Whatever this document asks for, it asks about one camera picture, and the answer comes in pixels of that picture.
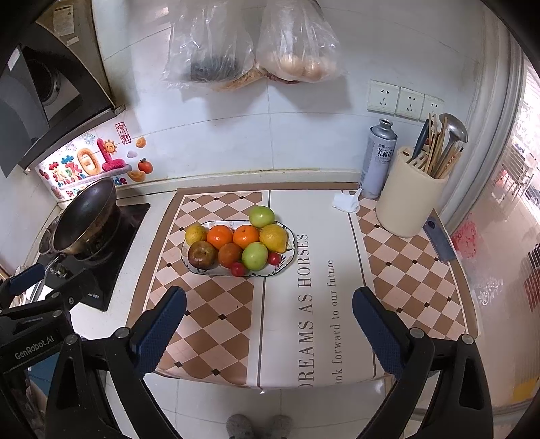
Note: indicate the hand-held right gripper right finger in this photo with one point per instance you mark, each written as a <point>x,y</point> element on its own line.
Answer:
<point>379,329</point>

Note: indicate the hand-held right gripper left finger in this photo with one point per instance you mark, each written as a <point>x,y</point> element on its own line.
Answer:
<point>158,329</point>

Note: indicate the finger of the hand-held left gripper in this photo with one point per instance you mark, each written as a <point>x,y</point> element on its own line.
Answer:
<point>74,293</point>
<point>25,278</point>

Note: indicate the dark red apple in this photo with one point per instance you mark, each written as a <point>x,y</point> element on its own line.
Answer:
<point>201,255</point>

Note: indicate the red cherry tomato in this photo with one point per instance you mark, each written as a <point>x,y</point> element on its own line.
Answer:
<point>274,258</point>
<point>237,269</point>

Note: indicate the small yellow lemon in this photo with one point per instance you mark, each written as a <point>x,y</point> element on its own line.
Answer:
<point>195,234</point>

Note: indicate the dark reddish orange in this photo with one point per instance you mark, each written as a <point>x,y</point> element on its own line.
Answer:
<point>230,254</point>

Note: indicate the floral white plate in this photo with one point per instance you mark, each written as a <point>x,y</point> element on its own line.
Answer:
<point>257,273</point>

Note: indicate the green apple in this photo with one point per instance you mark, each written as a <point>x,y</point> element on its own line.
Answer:
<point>255,256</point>
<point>261,216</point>

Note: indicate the black wok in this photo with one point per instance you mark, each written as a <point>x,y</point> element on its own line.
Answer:
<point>84,219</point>

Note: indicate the black glass cooktop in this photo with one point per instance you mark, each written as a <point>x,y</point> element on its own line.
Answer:
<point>126,236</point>

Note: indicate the brown checkered table mat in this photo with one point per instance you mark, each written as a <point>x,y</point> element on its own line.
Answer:
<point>287,337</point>

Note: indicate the grey blue cleaver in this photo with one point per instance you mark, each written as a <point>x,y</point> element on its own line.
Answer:
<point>441,242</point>

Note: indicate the bright orange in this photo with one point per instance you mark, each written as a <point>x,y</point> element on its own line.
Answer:
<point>246,236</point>
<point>219,236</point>

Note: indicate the grey slipper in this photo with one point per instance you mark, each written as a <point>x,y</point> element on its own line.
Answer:
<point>278,426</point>
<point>240,426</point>

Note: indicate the cream utensil holder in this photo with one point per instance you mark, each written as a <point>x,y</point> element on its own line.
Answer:
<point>405,202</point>

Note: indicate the white crumpled tissue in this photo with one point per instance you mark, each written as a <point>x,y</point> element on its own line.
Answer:
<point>346,202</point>

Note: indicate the large yellow lemon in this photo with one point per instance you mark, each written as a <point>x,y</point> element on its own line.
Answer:
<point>273,237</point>

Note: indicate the grey spray can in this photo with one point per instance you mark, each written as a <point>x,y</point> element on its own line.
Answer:
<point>377,169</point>

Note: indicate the glass sliding door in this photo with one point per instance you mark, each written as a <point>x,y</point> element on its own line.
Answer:
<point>506,211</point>

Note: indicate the black range hood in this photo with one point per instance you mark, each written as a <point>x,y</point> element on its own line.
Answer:
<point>42,105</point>

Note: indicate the bundle of wooden chopsticks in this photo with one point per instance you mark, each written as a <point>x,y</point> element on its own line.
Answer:
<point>438,156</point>

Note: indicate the metal ladle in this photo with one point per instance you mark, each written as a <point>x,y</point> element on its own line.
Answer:
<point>453,126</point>

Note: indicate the plastic bag with dark contents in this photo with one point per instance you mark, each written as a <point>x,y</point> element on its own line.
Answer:
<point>211,50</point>

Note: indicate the plastic bag with round buns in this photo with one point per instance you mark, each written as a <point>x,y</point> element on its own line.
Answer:
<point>295,55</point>

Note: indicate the colourful wall sticker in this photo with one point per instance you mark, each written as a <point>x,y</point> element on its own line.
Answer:
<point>105,160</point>

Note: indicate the white wall socket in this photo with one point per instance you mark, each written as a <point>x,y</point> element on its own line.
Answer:
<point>410,103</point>
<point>383,97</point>
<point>433,109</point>

